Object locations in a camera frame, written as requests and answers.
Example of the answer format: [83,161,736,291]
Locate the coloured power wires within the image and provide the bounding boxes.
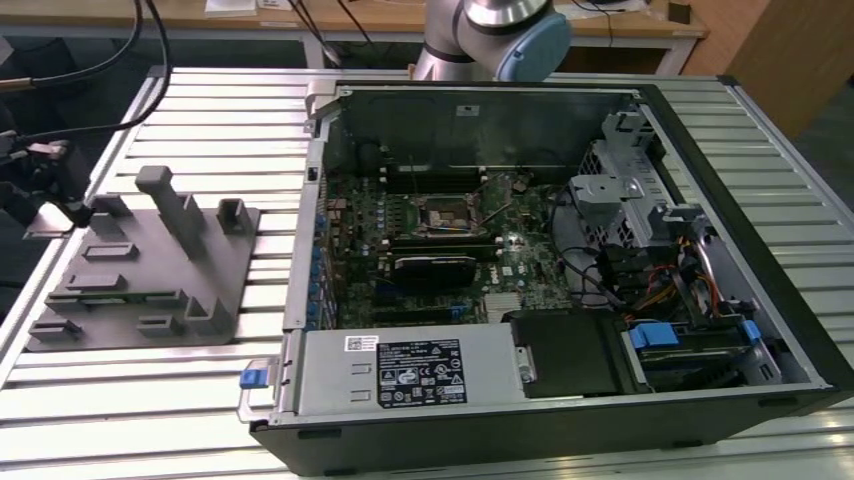
[626,234,726,321]

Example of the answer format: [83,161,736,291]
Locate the black RAM slot bank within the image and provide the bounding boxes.
[377,164,488,195]
[389,235,501,259]

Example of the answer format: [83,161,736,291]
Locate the green RAM stick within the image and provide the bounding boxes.
[74,292,150,304]

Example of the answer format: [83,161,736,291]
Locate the grey metal drive cage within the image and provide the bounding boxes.
[566,112,709,251]

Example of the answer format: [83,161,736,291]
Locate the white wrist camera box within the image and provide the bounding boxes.
[0,128,22,169]

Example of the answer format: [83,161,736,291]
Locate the green motherboard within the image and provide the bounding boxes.
[323,172,582,326]

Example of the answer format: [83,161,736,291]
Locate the grey parts rack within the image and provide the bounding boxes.
[26,164,263,354]

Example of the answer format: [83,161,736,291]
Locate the black plastic shroud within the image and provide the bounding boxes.
[500,308,653,400]

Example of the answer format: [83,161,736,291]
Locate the black mesh bin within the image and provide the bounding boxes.
[0,37,89,131]

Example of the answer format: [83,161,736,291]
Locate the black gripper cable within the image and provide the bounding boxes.
[0,0,147,95]

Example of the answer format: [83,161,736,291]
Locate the black expansion slot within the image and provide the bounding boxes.
[371,305,454,324]

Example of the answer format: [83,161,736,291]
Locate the hard disk in blue carrier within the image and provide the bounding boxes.
[624,319,769,396]

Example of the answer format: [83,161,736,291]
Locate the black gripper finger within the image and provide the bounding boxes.
[51,144,94,230]

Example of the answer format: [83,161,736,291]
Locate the CPU socket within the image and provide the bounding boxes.
[417,193,486,237]

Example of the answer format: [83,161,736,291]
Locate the silver power supply unit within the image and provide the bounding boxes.
[293,327,529,419]

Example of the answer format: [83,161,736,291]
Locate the black camera cable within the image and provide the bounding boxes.
[13,0,174,157]

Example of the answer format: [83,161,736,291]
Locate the wooden cabinet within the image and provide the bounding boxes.
[724,0,854,141]

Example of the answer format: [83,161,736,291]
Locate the black graphics card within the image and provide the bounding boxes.
[390,254,481,294]

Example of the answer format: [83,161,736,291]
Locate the black PC case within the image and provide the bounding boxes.
[250,74,854,479]

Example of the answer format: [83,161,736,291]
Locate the wooden desk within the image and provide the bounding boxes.
[0,0,713,76]

